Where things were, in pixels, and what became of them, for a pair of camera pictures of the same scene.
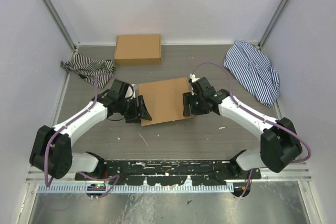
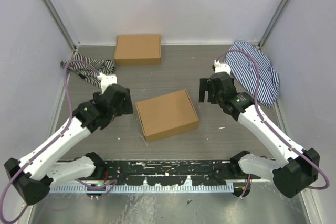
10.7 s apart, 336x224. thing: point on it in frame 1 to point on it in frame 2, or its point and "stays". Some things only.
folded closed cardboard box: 142,49 stays
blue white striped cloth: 251,65 stays
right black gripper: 187,98 to 205,85
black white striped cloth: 87,68 stays
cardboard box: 164,100 to 167,115
